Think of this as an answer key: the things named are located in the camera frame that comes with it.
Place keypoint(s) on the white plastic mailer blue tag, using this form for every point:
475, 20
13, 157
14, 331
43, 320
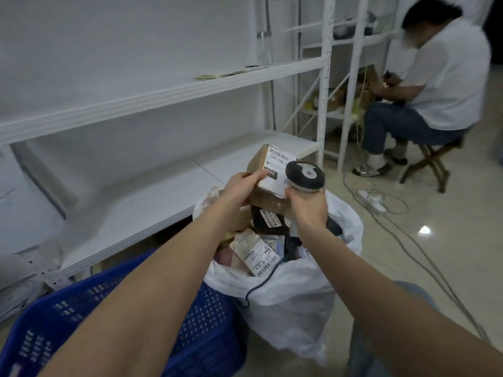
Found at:
275, 243

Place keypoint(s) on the small tan box wide label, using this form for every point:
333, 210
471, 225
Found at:
251, 251

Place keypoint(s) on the person's left forearm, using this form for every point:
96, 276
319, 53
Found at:
149, 302

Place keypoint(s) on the black plastic mailer bag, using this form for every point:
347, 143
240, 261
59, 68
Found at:
283, 227

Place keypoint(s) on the pink mailer bag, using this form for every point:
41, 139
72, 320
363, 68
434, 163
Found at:
224, 257

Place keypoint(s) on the grey plastic mailer bag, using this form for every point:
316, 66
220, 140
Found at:
19, 298

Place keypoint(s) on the brown cardboard storage box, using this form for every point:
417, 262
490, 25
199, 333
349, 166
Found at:
336, 100

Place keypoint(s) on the person's right forearm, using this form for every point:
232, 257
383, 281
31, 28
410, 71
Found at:
393, 310

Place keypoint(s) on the open cardboard storage box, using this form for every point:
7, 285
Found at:
367, 78

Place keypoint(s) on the yellow item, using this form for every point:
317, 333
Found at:
316, 102

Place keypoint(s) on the wooden chair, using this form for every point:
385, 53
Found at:
432, 155

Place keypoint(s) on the white metal shelf rack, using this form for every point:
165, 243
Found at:
137, 200
351, 94

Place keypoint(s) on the white woven sack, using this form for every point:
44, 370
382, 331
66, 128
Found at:
294, 310

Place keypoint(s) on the grey handheld barcode scanner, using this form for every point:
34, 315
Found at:
304, 176

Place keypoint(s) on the blue plastic crate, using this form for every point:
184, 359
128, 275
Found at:
212, 329

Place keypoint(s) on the white power strip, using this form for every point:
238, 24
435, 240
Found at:
367, 198

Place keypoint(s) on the person's left hand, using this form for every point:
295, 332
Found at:
239, 192

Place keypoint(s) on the big brown box white label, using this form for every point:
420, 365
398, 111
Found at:
271, 200

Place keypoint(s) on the person's right hand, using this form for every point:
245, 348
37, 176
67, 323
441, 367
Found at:
310, 212

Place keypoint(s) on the white power adapter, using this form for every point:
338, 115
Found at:
376, 199

